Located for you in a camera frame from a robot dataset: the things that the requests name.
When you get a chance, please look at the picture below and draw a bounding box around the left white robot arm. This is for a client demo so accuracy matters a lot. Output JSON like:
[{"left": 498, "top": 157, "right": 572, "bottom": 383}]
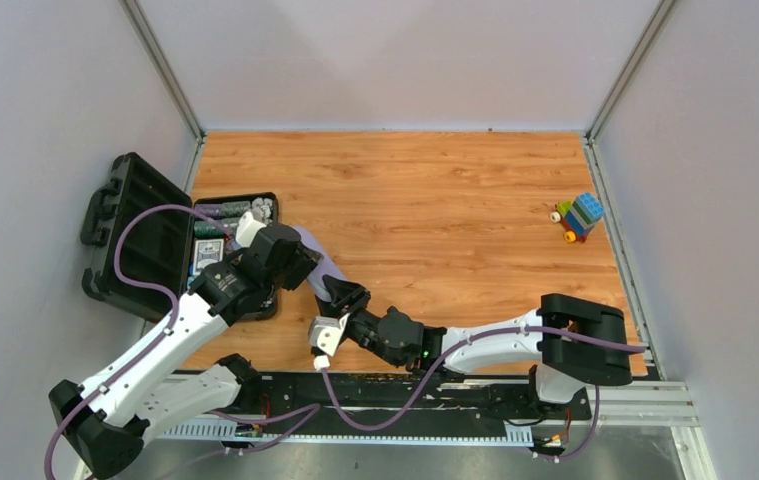
[{"left": 49, "top": 224, "right": 324, "bottom": 479}]

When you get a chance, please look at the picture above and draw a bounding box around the aluminium frame rail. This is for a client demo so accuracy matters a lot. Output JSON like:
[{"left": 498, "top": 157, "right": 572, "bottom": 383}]
[{"left": 153, "top": 381, "right": 700, "bottom": 447}]

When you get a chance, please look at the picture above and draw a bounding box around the purple cable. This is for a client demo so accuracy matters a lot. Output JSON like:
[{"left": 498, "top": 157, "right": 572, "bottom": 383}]
[
  {"left": 319, "top": 324, "right": 649, "bottom": 462},
  {"left": 44, "top": 203, "right": 321, "bottom": 480}
]

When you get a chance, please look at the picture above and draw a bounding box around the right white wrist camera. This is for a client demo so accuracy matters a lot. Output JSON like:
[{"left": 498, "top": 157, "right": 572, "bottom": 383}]
[{"left": 308, "top": 313, "right": 350, "bottom": 371}]

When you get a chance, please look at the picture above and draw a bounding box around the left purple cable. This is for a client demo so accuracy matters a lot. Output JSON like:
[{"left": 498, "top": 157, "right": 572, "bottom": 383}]
[{"left": 44, "top": 203, "right": 321, "bottom": 480}]

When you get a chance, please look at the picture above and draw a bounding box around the colourful toy block car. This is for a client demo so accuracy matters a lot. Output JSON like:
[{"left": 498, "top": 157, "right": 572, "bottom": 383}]
[{"left": 549, "top": 192, "right": 605, "bottom": 243}]

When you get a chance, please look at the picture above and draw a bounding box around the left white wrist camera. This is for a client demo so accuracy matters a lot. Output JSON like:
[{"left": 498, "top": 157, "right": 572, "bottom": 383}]
[{"left": 233, "top": 210, "right": 267, "bottom": 248}]

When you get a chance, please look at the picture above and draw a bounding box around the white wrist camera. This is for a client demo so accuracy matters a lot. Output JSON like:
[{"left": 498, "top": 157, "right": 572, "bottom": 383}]
[
  {"left": 308, "top": 313, "right": 350, "bottom": 371},
  {"left": 233, "top": 210, "right": 267, "bottom": 248}
]

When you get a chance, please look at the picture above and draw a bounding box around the black poker chip case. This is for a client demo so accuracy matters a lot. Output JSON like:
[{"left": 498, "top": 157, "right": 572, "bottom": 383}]
[{"left": 79, "top": 152, "right": 280, "bottom": 323}]

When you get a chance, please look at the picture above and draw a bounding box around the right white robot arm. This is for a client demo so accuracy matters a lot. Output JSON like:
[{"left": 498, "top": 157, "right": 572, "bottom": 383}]
[{"left": 308, "top": 274, "right": 645, "bottom": 405}]

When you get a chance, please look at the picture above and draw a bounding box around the grey glasses case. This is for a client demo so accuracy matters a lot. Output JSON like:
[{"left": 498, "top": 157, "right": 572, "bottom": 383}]
[{"left": 293, "top": 226, "right": 347, "bottom": 303}]

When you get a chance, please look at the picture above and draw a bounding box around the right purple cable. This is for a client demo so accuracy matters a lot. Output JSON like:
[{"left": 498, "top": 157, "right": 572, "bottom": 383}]
[{"left": 319, "top": 324, "right": 649, "bottom": 462}]

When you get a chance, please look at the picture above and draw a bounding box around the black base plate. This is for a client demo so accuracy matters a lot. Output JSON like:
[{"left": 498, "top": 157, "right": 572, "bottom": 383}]
[{"left": 230, "top": 372, "right": 593, "bottom": 438}]

